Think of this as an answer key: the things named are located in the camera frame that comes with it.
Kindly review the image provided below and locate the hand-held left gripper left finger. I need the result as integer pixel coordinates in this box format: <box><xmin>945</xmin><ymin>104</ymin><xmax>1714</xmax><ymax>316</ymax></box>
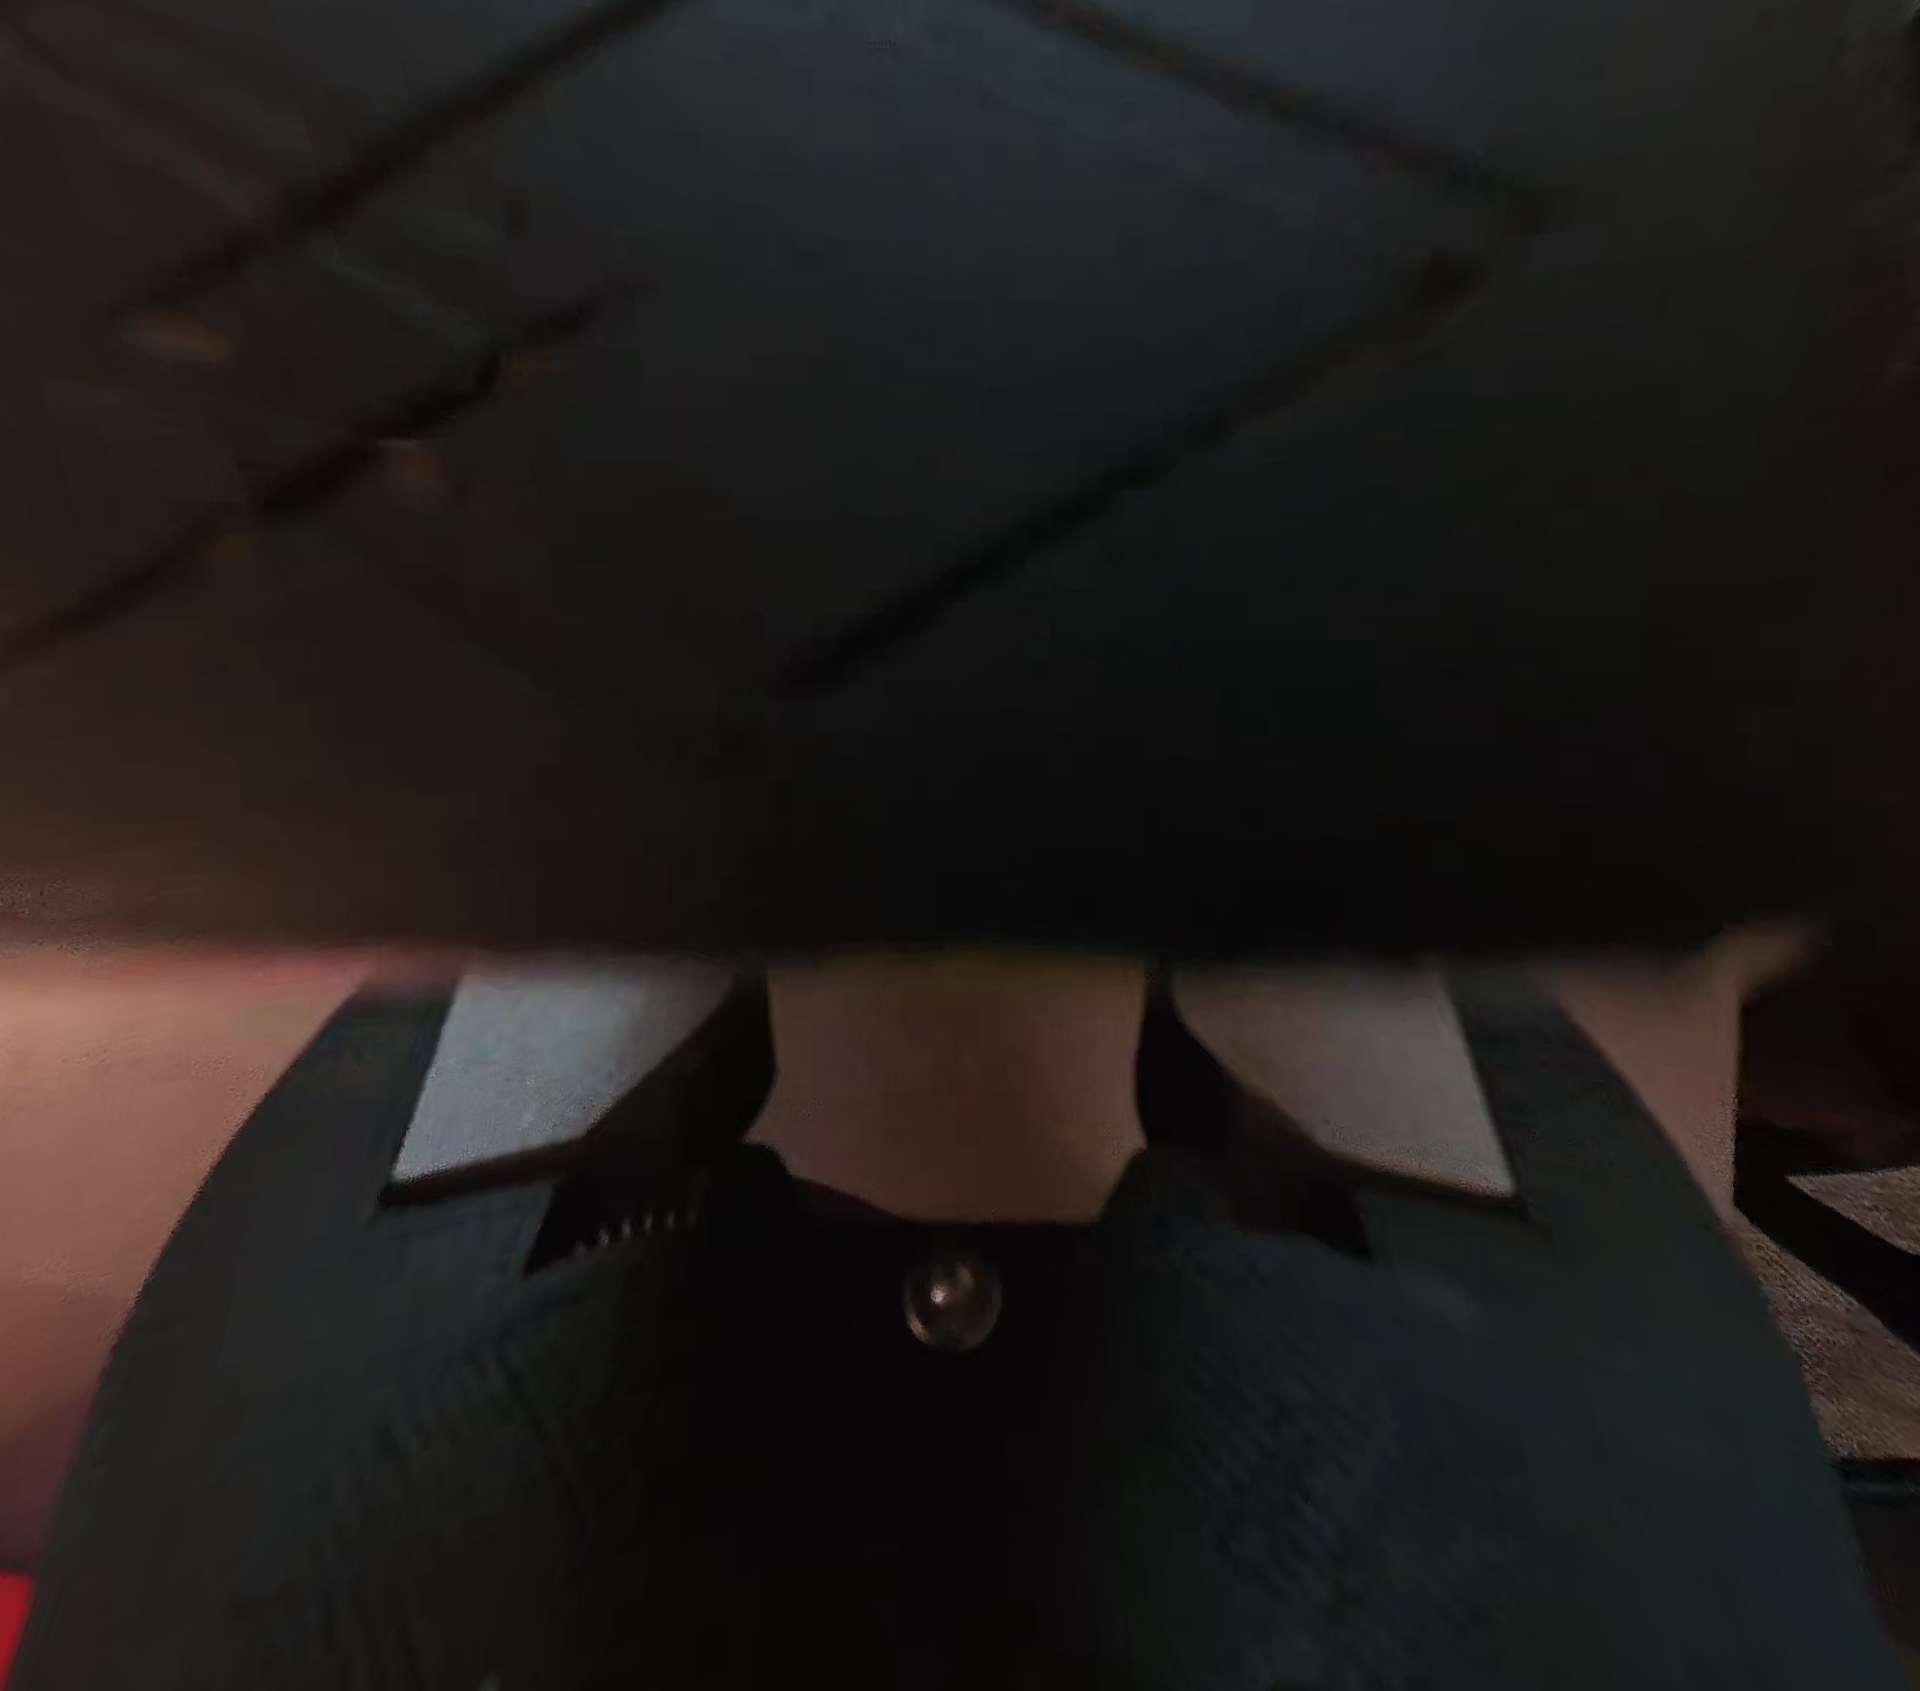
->
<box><xmin>386</xmin><ymin>960</ymin><xmax>780</xmax><ymax>1201</ymax></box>

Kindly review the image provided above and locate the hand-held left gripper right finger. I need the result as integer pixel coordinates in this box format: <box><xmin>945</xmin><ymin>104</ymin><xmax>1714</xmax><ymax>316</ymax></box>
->
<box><xmin>1135</xmin><ymin>960</ymin><xmax>1519</xmax><ymax>1201</ymax></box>

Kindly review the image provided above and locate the dark diamond-patterned panel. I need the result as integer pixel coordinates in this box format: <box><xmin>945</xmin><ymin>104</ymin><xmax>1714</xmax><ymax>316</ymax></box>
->
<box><xmin>0</xmin><ymin>0</ymin><xmax>1920</xmax><ymax>976</ymax></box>

